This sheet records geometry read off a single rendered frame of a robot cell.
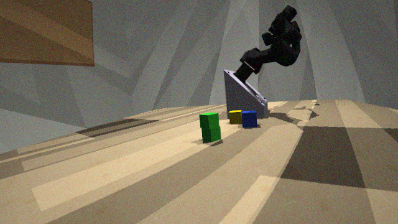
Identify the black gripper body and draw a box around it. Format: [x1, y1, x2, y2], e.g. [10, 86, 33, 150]
[262, 21, 300, 46]

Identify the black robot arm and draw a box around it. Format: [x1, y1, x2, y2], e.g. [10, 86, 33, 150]
[233, 5, 302, 83]

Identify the yellow block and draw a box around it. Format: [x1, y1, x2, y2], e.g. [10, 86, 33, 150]
[229, 110, 242, 124]

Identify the green block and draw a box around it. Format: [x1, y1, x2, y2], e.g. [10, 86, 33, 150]
[201, 126, 221, 142]
[199, 113, 220, 129]

